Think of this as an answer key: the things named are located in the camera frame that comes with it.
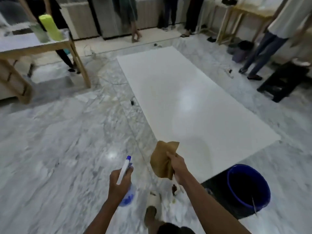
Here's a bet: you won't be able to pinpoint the person's left hand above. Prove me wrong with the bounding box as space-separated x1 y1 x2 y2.
108 165 134 205

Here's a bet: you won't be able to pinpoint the person's right hand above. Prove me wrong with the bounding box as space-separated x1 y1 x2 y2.
166 151 188 185

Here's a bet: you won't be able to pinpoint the blue spray bottle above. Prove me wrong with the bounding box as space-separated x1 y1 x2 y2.
116 155 136 207

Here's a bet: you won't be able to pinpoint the brown cleaning cloth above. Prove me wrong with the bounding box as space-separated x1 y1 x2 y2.
150 140 180 180

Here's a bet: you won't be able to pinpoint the person's left forearm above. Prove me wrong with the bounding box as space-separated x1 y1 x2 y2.
83 196 122 234

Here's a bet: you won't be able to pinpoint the person's right forearm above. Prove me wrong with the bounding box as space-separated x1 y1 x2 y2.
180 172 252 234

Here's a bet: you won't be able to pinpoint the person's left leg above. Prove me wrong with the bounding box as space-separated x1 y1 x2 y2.
144 206 159 234

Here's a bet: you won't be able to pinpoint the person's black shorts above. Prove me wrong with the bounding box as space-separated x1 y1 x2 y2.
157 222 196 234

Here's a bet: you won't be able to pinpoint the white glossy table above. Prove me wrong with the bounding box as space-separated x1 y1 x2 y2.
116 45 281 184

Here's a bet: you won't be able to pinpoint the beige slipper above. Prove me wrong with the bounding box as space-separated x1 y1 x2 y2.
146 190 162 211

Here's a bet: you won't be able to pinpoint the black plastic stool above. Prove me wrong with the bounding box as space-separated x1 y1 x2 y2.
201 175 258 220
256 61 310 103

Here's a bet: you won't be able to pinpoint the blue plastic bucket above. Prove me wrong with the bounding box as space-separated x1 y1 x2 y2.
227 164 271 212

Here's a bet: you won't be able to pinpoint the grey round basin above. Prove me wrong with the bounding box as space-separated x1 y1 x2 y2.
227 43 240 55

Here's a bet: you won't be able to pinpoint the purple trash bin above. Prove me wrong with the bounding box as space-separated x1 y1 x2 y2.
231 41 255 63

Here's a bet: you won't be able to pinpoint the pink plastic bag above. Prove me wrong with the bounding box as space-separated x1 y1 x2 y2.
291 58 311 67

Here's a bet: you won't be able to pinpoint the light wooden table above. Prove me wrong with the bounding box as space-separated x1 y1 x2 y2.
0 0 91 89

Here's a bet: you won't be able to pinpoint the grey metal cabinet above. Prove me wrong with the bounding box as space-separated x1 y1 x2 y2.
57 0 166 41

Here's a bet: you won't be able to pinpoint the lime green plastic sheet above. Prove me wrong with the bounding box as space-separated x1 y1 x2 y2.
38 14 64 42

